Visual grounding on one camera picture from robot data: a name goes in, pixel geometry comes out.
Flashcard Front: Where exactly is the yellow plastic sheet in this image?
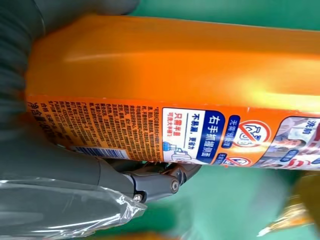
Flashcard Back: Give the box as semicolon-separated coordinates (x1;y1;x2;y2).
257;172;320;238

